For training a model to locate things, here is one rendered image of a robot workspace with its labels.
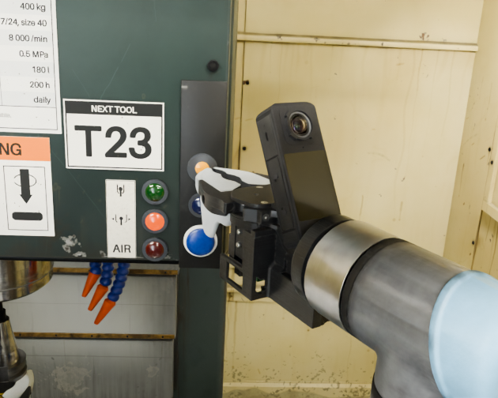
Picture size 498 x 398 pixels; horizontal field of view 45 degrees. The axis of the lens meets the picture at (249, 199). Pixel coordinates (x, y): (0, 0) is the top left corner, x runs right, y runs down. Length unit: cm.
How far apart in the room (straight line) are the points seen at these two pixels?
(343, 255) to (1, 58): 38
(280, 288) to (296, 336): 143
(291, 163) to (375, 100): 125
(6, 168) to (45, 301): 81
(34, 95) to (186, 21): 16
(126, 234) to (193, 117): 14
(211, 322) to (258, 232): 100
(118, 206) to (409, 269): 35
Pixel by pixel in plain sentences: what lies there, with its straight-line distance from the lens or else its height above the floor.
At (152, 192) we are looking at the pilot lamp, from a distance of 62.
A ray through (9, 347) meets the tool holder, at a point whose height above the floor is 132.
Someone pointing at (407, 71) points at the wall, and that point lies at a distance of 171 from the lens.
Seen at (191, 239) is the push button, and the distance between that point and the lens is 63.
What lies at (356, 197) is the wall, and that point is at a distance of 175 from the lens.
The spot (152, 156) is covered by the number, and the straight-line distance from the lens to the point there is 61.
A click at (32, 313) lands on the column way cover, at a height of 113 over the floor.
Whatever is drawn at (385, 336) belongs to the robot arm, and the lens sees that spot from 38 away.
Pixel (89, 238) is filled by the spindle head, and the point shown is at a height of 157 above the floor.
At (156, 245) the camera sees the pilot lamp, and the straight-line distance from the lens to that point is 64.
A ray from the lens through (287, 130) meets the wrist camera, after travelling 46.
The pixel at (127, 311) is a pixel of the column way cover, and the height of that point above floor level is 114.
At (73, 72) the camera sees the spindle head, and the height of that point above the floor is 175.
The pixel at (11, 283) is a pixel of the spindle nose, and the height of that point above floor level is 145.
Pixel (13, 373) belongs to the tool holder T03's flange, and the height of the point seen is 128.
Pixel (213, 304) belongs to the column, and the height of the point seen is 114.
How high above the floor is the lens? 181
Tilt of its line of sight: 18 degrees down
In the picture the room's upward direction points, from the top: 3 degrees clockwise
